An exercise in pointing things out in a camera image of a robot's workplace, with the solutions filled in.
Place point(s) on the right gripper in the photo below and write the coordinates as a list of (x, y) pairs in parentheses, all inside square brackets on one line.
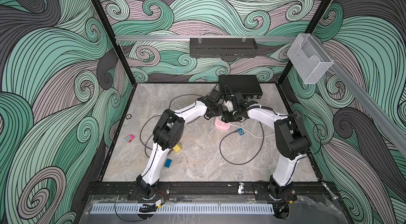
[(225, 117)]

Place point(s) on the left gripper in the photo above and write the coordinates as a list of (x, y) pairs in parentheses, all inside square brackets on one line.
[(220, 110)]

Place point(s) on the blue mp3 player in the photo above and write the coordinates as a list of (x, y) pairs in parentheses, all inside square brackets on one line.
[(240, 131)]

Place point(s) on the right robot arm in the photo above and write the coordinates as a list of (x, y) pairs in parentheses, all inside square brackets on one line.
[(290, 137)]

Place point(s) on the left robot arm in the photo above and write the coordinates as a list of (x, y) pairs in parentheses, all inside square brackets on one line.
[(168, 132)]

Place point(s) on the pink power strip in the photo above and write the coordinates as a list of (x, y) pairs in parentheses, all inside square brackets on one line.
[(220, 125)]

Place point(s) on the black briefcase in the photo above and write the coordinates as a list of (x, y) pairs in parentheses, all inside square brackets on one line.
[(247, 85)]

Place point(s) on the yellow charger cube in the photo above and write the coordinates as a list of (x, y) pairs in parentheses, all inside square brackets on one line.
[(177, 148)]

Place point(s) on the teal small block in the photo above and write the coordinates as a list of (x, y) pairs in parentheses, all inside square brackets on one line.
[(168, 163)]

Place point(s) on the pink multicolour small device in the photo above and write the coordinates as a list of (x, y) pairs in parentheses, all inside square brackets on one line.
[(130, 138)]

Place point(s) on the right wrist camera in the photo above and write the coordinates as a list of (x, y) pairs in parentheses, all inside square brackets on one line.
[(229, 105)]

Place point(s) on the black wall shelf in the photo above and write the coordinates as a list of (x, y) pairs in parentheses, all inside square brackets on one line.
[(223, 48)]

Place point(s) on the clear acrylic wall holder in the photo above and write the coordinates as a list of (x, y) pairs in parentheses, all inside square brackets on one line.
[(310, 58)]

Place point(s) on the white slotted cable duct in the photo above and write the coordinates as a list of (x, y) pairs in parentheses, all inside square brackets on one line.
[(186, 208)]

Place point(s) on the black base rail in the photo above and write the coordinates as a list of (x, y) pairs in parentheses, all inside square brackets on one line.
[(259, 190)]

